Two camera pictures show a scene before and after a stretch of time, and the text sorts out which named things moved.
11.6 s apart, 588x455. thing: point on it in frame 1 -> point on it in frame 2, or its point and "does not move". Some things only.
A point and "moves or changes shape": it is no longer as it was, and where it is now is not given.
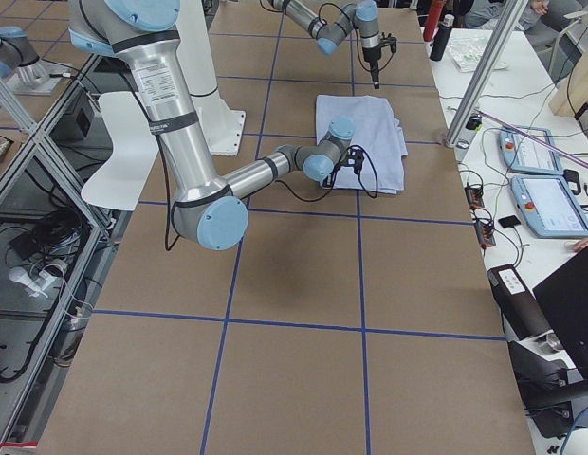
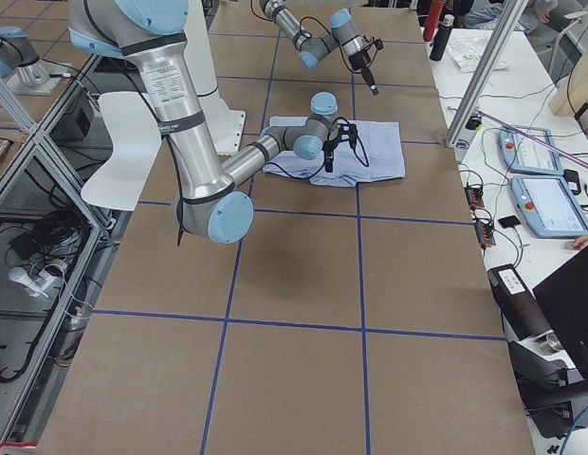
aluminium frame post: (484, 71) does not move
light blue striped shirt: (377, 134) moves or changes shape
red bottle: (433, 20) does not move
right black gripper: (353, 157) -> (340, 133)
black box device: (521, 314) does not move
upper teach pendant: (523, 154) does not move
